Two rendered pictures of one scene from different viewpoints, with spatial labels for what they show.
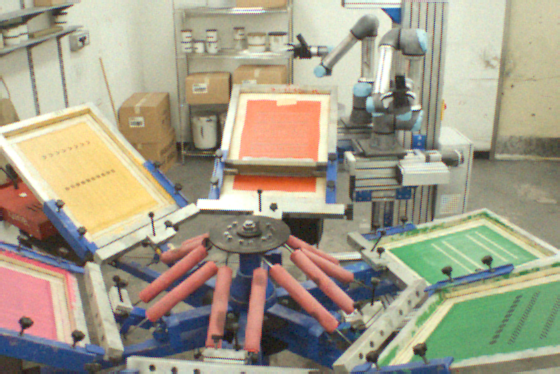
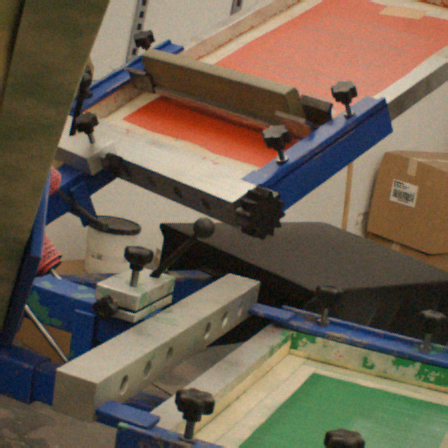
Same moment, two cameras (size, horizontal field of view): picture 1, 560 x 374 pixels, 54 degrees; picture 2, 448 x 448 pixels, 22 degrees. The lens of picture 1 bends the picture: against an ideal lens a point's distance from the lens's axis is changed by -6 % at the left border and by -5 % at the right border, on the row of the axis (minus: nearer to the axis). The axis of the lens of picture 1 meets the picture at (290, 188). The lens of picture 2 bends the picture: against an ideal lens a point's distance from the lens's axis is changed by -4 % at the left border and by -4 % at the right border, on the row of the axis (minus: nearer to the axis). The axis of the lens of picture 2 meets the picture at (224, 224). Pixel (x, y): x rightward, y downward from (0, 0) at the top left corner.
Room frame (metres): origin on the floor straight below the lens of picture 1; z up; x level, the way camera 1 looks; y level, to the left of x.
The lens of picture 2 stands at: (1.09, -1.36, 1.47)
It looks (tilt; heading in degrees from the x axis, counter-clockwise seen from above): 12 degrees down; 41
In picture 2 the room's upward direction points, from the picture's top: 11 degrees clockwise
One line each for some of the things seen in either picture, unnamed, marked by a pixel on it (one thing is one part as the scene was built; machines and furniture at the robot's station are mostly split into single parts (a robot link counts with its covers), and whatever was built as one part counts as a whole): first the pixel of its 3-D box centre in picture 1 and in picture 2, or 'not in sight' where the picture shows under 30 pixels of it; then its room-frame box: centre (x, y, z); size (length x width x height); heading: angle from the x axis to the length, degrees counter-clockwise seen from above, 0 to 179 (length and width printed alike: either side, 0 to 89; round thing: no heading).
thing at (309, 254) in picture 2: not in sight; (318, 253); (2.98, 0.04, 0.95); 0.48 x 0.44 x 0.01; 174
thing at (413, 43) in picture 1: (411, 81); not in sight; (2.92, -0.63, 1.63); 0.15 x 0.12 x 0.55; 73
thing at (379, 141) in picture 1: (382, 137); not in sight; (2.96, -0.50, 1.31); 0.15 x 0.15 x 0.10
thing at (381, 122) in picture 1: (385, 117); not in sight; (2.96, -0.51, 1.42); 0.13 x 0.12 x 0.14; 73
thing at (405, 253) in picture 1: (441, 242); (406, 369); (2.24, -0.67, 1.05); 1.08 x 0.61 x 0.23; 114
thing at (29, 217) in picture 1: (46, 201); not in sight; (2.69, 1.31, 1.06); 0.61 x 0.46 x 0.12; 54
